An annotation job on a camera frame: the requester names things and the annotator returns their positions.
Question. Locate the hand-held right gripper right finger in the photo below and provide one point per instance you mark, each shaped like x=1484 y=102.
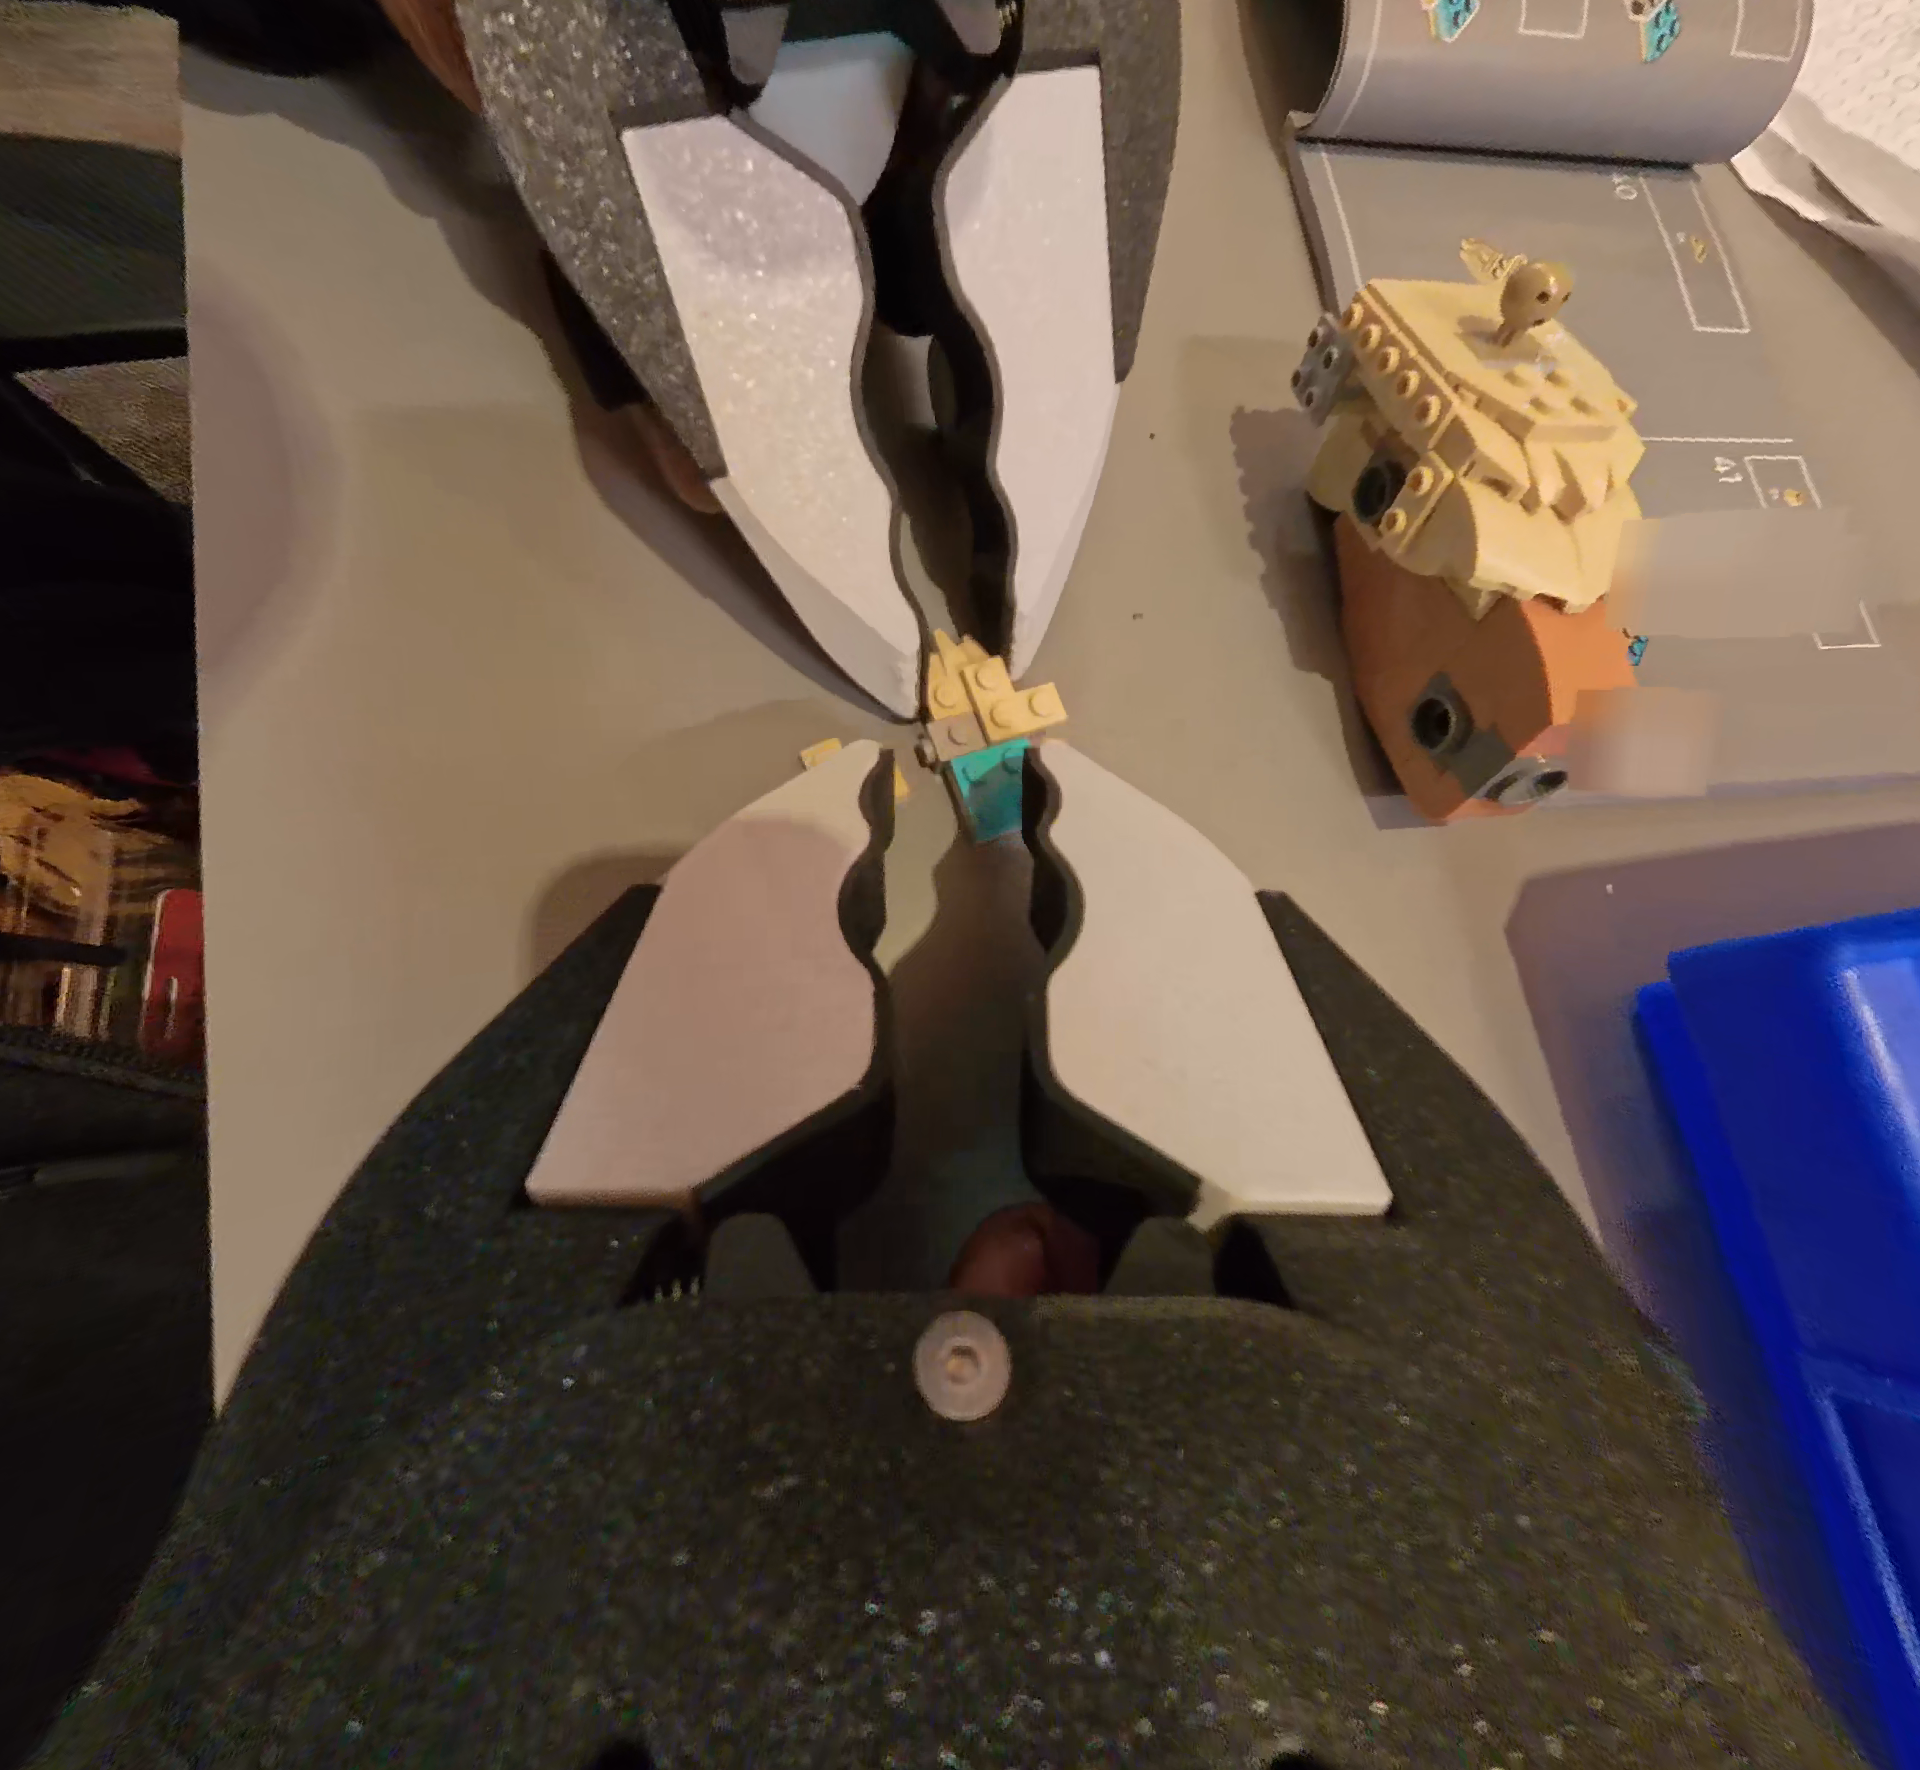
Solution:
x=1202 y=1035

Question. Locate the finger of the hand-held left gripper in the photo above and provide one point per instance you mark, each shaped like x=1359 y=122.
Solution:
x=1051 y=301
x=751 y=331

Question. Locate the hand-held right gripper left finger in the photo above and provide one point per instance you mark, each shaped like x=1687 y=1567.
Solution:
x=721 y=1035

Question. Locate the teal toy brick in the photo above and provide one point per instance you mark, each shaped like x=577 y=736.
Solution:
x=992 y=791

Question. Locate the tan corner toy plate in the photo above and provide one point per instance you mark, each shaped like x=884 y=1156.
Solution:
x=992 y=693

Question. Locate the light grey desk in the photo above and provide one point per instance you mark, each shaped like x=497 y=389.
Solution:
x=451 y=524

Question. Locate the person's left hand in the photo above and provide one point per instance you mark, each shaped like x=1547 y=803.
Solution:
x=644 y=458

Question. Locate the person's right hand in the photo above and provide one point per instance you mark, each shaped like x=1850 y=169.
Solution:
x=1028 y=1248

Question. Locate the tan and brown brick model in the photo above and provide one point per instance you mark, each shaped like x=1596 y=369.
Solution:
x=1501 y=480

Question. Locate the grey building instruction booklet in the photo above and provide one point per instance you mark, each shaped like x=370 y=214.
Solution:
x=1560 y=75

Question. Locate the blue plastic bin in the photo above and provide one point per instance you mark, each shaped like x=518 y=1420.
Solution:
x=1800 y=1274

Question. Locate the colourful printed packaging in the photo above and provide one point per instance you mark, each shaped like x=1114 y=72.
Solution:
x=76 y=886

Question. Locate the black bag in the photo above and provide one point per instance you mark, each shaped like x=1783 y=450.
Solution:
x=91 y=1274

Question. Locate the white paper bags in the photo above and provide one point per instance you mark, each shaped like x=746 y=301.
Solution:
x=1859 y=121

